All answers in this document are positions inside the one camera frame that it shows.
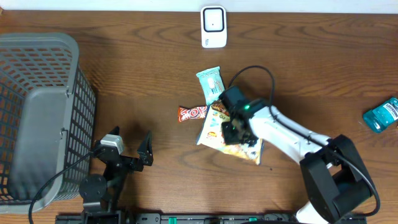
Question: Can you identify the yellow snack chip bag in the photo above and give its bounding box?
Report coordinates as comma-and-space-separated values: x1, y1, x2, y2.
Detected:
197, 106, 264, 165

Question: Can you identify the red chocolate bar wrapper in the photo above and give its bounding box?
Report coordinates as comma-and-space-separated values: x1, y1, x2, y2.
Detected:
177, 101, 231, 123

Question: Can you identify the mint green wipes packet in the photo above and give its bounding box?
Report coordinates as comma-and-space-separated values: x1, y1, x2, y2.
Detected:
196, 67, 224, 105

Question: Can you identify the teal mouthwash bottle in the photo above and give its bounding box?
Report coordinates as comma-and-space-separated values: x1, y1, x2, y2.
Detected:
363, 97, 397, 133

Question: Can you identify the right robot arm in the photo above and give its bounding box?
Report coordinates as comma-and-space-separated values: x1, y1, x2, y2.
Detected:
220, 95, 381, 223

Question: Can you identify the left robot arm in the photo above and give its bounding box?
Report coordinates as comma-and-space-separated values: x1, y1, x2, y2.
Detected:
79, 126, 154, 223

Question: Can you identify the white barcode scanner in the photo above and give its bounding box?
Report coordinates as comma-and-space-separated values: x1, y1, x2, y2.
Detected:
200, 6, 228, 49

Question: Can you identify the grey plastic mesh basket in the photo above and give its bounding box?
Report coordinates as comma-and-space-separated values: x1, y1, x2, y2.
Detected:
1, 33, 96, 214

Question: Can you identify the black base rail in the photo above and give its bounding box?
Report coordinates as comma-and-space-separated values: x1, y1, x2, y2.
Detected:
55, 213, 299, 224

